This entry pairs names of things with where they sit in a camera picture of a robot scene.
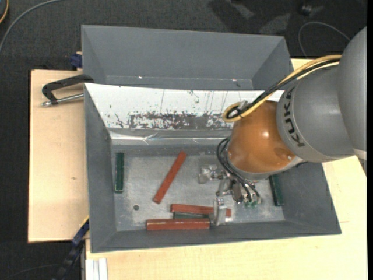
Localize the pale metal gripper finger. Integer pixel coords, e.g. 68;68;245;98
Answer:
198;164;227;185
213;197;228;226

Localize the red-brown flat block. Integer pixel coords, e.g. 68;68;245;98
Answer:
153;151;188;205
170;203;233;218
146;218;211;231

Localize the dark green flat block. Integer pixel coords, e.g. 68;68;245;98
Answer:
114;152;125;194
268;174;286;207
173;212;210;219

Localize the grey metal bin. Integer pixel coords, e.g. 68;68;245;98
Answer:
80;24;342;253

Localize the pale wood board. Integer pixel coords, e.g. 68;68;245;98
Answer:
27;68;90;243

